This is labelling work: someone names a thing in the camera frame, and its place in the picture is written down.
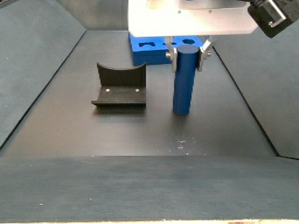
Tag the blue round cylinder peg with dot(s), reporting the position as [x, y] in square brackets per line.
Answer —
[183, 81]

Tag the blue shape sorting board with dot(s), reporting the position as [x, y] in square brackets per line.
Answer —
[148, 49]

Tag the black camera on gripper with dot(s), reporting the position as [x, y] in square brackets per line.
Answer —
[274, 15]

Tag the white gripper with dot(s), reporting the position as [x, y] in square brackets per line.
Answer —
[163, 18]

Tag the black curved cradle holder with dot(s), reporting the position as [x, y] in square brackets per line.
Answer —
[122, 87]

